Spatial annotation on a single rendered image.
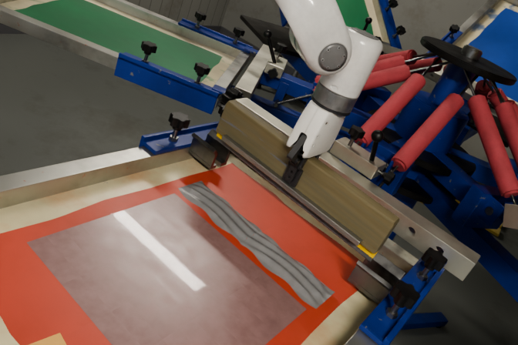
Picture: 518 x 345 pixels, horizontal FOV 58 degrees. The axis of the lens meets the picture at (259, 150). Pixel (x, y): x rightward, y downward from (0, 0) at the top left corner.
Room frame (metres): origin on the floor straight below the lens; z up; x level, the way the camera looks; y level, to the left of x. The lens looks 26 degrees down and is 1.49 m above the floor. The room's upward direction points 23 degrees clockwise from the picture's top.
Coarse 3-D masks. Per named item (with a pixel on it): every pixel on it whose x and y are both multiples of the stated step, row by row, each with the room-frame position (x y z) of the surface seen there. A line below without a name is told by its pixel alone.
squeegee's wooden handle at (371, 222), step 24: (240, 120) 0.86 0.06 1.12; (240, 144) 0.85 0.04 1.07; (264, 144) 0.83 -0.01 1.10; (312, 168) 0.78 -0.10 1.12; (312, 192) 0.77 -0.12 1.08; (336, 192) 0.75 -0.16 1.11; (360, 192) 0.74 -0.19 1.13; (336, 216) 0.74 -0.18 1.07; (360, 216) 0.72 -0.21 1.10; (384, 216) 0.70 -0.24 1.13; (384, 240) 0.70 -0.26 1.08
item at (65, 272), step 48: (144, 192) 0.74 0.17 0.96; (240, 192) 0.87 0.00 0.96; (0, 240) 0.49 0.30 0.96; (48, 240) 0.53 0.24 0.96; (96, 240) 0.57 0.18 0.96; (144, 240) 0.61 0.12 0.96; (192, 240) 0.66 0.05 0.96; (0, 288) 0.42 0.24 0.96; (48, 288) 0.45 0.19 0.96; (96, 288) 0.48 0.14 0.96; (144, 288) 0.52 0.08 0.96; (48, 336) 0.38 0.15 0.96
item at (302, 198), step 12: (228, 144) 0.85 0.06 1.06; (252, 156) 0.83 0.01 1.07; (264, 168) 0.80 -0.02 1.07; (276, 180) 0.79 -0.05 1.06; (288, 192) 0.77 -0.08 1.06; (300, 192) 0.77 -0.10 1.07; (312, 204) 0.75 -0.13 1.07; (324, 216) 0.73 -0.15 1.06; (336, 228) 0.72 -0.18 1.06; (360, 240) 0.70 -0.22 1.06
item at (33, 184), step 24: (48, 168) 0.65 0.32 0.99; (72, 168) 0.67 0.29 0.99; (96, 168) 0.70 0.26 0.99; (120, 168) 0.75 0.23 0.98; (144, 168) 0.80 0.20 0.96; (0, 192) 0.55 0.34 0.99; (24, 192) 0.58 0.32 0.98; (48, 192) 0.62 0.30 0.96; (408, 264) 0.81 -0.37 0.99; (360, 336) 0.56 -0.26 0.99
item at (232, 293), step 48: (288, 240) 0.77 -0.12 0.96; (192, 288) 0.55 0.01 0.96; (240, 288) 0.60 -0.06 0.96; (288, 288) 0.64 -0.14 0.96; (336, 288) 0.69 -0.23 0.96; (96, 336) 0.41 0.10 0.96; (144, 336) 0.44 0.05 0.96; (192, 336) 0.47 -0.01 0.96; (240, 336) 0.50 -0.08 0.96; (288, 336) 0.54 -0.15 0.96
